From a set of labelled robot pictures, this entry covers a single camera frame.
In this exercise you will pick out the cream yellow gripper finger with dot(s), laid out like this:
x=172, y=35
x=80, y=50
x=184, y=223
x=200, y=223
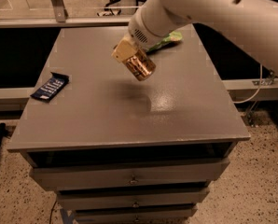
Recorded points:
x=125, y=49

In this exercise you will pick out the blue snack wrapper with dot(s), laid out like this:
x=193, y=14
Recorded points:
x=51, y=88

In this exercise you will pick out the grey drawer cabinet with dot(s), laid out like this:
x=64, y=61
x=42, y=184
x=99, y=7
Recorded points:
x=105, y=116

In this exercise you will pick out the orange soda can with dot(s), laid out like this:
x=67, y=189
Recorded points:
x=140, y=65

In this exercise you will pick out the middle grey drawer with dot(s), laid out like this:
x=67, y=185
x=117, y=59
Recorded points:
x=138, y=198

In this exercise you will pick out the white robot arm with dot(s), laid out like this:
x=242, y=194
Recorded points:
x=251, y=25

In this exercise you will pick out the bottom grey drawer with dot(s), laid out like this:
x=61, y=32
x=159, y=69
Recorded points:
x=134, y=215

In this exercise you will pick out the grey drawer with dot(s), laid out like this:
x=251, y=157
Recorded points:
x=134, y=215
x=129, y=174
x=138, y=198

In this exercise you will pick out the top grey drawer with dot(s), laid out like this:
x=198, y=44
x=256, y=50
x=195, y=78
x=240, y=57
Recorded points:
x=129, y=174

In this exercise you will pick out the green chip bag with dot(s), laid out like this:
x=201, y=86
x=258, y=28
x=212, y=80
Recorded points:
x=171, y=39

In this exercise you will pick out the grey metal railing frame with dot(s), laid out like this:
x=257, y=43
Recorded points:
x=52, y=14

